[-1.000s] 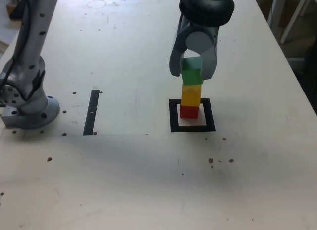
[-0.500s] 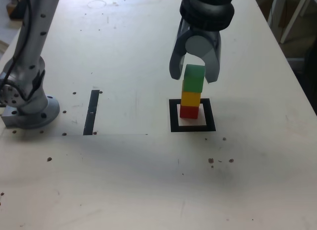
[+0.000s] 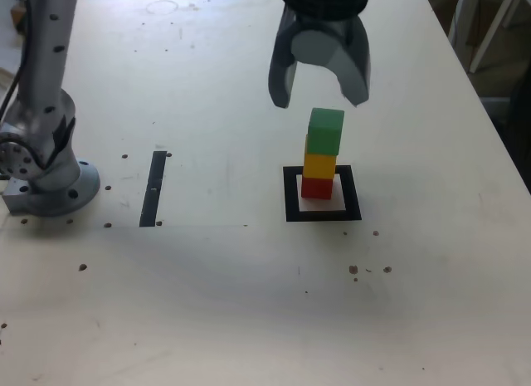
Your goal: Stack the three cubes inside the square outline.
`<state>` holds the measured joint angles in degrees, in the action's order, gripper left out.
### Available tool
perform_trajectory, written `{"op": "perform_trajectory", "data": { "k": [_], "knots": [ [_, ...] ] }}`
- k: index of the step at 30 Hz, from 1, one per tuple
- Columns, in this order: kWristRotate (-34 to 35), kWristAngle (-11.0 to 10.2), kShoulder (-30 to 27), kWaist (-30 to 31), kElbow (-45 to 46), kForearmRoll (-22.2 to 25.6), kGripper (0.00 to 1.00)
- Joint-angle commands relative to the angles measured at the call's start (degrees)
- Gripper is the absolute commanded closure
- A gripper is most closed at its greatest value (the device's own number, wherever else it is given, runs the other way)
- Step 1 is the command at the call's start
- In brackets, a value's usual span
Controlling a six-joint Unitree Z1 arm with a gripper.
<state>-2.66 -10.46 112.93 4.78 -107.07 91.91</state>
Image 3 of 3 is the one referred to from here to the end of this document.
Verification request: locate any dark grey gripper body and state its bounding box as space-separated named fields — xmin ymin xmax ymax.
xmin=284 ymin=7 xmax=358 ymax=45

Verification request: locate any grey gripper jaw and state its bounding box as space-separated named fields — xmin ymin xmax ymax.
xmin=290 ymin=17 xmax=372 ymax=110
xmin=267 ymin=10 xmax=300 ymax=110

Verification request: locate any green cube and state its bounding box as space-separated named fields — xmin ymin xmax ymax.
xmin=306 ymin=107 xmax=345 ymax=157

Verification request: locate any yellow cube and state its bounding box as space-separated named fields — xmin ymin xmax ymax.
xmin=302 ymin=151 xmax=337 ymax=180

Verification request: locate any red cube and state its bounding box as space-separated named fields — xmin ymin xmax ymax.
xmin=300 ymin=176 xmax=334 ymax=200

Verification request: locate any black tape square outline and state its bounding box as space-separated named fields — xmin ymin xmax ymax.
xmin=282 ymin=164 xmax=363 ymax=223

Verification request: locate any black tape strip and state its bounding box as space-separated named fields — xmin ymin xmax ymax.
xmin=139 ymin=151 xmax=167 ymax=228

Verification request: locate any white furniture frame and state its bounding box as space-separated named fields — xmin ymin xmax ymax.
xmin=447 ymin=0 xmax=531 ymax=75

